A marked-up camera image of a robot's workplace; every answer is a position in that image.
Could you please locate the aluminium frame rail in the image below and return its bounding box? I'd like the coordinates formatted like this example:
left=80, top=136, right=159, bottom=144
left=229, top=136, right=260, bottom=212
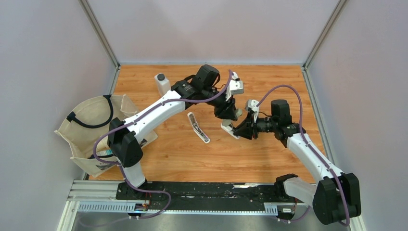
left=78, top=0, right=121, bottom=70

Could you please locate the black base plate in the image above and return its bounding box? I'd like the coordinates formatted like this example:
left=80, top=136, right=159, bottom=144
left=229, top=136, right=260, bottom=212
left=115, top=181, right=304, bottom=220

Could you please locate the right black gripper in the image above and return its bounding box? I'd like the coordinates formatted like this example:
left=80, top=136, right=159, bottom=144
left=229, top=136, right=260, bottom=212
left=233, top=111, right=277, bottom=140

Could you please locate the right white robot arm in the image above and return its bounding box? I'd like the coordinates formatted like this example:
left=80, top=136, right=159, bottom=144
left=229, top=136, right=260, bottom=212
left=233, top=99, right=361, bottom=225

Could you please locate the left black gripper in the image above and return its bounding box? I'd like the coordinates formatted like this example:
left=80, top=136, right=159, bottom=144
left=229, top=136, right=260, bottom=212
left=202, top=87, right=238, bottom=122

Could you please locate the grey slotted cable duct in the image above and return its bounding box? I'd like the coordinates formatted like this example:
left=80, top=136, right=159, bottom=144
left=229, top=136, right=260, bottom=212
left=77, top=204, right=279, bottom=216

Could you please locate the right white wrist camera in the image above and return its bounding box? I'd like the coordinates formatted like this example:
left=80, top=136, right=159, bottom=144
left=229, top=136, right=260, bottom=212
left=245, top=99, right=260, bottom=122

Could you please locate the beige canvas tote bag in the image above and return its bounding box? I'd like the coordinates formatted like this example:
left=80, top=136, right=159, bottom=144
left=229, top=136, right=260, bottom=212
left=55, top=95, right=139, bottom=177

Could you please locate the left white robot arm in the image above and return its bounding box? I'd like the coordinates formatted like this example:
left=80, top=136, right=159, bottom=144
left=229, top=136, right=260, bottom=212
left=107, top=64, right=243, bottom=200

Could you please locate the white bottle black cap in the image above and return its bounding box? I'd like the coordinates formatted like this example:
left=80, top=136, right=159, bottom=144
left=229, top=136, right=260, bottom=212
left=154, top=73, right=171, bottom=96

